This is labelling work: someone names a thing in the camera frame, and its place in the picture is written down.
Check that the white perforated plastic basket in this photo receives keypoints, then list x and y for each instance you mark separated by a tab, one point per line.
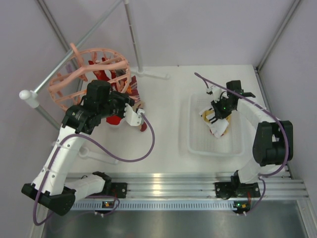
208	136

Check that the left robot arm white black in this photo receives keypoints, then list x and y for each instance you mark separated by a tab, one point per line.
49	188

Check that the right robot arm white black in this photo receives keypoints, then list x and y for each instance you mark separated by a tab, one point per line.
272	146

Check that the white sock black stripes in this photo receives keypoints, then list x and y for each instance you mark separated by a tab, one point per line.
209	108

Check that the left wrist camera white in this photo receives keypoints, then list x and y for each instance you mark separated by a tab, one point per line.
133	118

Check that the metal drying rack frame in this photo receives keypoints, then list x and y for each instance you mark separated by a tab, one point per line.
72	66

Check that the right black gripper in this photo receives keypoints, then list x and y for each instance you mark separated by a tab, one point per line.
218	113

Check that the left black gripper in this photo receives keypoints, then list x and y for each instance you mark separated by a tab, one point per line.
124	98

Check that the pink round clip hanger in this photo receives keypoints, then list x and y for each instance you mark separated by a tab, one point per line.
86	74

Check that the aluminium mounting rail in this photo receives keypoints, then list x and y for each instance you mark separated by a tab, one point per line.
161	192

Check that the yellow sock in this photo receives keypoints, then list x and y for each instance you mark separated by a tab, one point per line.
208	116

